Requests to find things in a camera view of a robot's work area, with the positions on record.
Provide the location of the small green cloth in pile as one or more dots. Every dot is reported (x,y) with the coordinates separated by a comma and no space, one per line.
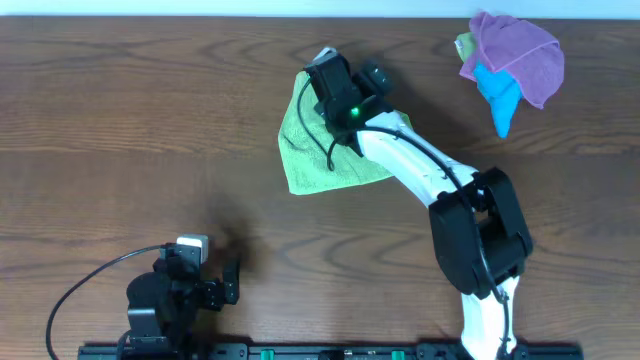
(465,45)

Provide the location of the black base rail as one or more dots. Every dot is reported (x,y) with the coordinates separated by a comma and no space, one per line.
(424,351)

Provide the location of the purple cloth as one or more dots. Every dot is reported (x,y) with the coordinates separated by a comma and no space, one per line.
(531,55)

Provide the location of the blue cloth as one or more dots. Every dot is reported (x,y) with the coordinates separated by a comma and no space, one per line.
(503,94)

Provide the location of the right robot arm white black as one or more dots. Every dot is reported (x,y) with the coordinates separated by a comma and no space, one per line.
(481,240)

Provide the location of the light green cloth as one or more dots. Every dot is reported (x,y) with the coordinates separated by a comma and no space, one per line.
(310,166)

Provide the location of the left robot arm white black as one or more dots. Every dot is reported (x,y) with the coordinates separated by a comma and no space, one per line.
(163,303)

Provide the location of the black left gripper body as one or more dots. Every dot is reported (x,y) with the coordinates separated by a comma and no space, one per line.
(213,293)

